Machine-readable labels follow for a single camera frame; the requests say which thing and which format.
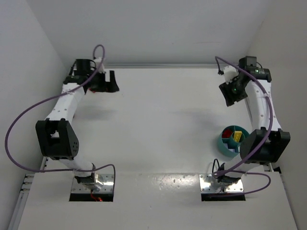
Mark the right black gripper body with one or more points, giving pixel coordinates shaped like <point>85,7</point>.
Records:
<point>230,95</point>

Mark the long yellow lego brick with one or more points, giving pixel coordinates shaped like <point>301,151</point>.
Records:
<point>237,136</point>

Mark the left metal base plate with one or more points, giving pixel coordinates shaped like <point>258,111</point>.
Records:
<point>101,184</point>

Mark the teal divided round container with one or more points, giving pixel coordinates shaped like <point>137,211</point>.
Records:
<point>230,139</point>

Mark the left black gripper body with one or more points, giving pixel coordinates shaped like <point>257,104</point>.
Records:
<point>107,81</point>

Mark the red lego brick top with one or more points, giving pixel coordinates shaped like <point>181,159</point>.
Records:
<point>227,133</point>

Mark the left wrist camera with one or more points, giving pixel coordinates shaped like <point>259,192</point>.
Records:
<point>99,64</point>

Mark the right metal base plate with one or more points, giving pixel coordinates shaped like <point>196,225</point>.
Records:
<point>209,185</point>

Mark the metal base plate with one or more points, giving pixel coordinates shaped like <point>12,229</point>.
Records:
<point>101,184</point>
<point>209,185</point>

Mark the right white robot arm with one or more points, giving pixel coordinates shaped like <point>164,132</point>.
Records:
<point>249,82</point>

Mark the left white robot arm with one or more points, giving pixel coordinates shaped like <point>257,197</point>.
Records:
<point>56,137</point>

